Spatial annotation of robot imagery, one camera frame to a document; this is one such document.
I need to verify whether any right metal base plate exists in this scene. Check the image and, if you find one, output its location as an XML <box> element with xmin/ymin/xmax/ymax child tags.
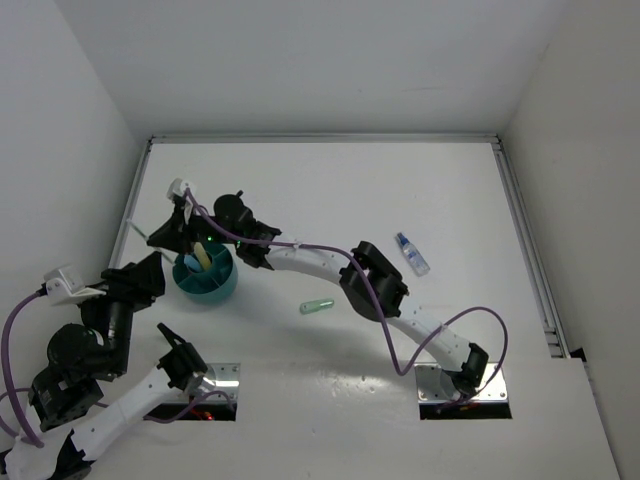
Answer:
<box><xmin>414</xmin><ymin>362</ymin><xmax>508</xmax><ymax>405</ymax></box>

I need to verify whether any clear blue spray bottle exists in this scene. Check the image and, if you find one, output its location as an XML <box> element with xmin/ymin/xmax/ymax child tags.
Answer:
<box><xmin>395</xmin><ymin>232</ymin><xmax>430</xmax><ymax>277</ymax></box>

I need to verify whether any green transparent stapler case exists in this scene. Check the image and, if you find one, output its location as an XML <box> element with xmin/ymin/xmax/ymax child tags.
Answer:
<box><xmin>299</xmin><ymin>298</ymin><xmax>334</xmax><ymax>315</ymax></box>

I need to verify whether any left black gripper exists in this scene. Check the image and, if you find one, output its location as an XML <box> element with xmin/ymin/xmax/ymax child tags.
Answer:
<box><xmin>78</xmin><ymin>249</ymin><xmax>169</xmax><ymax>373</ymax></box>

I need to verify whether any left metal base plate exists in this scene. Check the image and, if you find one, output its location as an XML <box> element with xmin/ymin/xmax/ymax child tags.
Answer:
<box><xmin>197</xmin><ymin>363</ymin><xmax>241</xmax><ymax>405</ymax></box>

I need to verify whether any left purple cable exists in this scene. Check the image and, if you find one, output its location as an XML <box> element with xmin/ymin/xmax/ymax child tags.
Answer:
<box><xmin>0</xmin><ymin>289</ymin><xmax>236</xmax><ymax>449</ymax></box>

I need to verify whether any yellow highlighter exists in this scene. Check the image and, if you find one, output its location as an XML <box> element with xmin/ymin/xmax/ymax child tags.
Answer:
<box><xmin>194</xmin><ymin>242</ymin><xmax>212</xmax><ymax>271</ymax></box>

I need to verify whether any metal base plate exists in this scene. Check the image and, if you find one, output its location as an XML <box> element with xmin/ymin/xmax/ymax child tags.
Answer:
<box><xmin>197</xmin><ymin>363</ymin><xmax>241</xmax><ymax>405</ymax></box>
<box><xmin>414</xmin><ymin>362</ymin><xmax>508</xmax><ymax>405</ymax></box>

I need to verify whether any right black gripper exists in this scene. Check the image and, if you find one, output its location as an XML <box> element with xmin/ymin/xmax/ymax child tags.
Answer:
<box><xmin>150</xmin><ymin>204</ymin><xmax>241</xmax><ymax>256</ymax></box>

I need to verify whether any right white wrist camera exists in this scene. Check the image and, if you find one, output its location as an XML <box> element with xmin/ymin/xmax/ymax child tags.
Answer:
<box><xmin>167</xmin><ymin>178</ymin><xmax>196</xmax><ymax>224</ymax></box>

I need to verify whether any blue highlighter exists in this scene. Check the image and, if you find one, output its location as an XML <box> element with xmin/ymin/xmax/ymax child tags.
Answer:
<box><xmin>183</xmin><ymin>255</ymin><xmax>203</xmax><ymax>273</ymax></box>

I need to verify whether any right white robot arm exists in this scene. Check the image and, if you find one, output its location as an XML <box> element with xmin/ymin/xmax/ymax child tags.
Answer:
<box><xmin>147</xmin><ymin>193</ymin><xmax>488</xmax><ymax>399</ymax></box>

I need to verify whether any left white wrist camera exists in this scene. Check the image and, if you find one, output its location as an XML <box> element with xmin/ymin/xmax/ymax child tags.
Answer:
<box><xmin>44</xmin><ymin>264</ymin><xmax>106</xmax><ymax>306</ymax></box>

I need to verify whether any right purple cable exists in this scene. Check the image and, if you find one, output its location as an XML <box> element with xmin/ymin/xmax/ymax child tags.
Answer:
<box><xmin>184</xmin><ymin>188</ymin><xmax>511</xmax><ymax>414</ymax></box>

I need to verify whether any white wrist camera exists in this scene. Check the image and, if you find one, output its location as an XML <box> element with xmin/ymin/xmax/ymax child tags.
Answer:
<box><xmin>44</xmin><ymin>264</ymin><xmax>106</xmax><ymax>306</ymax></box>
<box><xmin>167</xmin><ymin>178</ymin><xmax>196</xmax><ymax>224</ymax></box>

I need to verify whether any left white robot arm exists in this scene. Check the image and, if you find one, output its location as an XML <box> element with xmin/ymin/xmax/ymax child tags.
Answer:
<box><xmin>1</xmin><ymin>252</ymin><xmax>207</xmax><ymax>479</ymax></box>

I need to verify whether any teal divided round container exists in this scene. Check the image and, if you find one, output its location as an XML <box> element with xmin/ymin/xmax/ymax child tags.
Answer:
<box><xmin>172</xmin><ymin>242</ymin><xmax>238</xmax><ymax>305</ymax></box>

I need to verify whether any purple cable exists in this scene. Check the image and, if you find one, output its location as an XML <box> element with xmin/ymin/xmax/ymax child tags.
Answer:
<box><xmin>0</xmin><ymin>289</ymin><xmax>236</xmax><ymax>449</ymax></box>
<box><xmin>184</xmin><ymin>188</ymin><xmax>511</xmax><ymax>414</ymax></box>

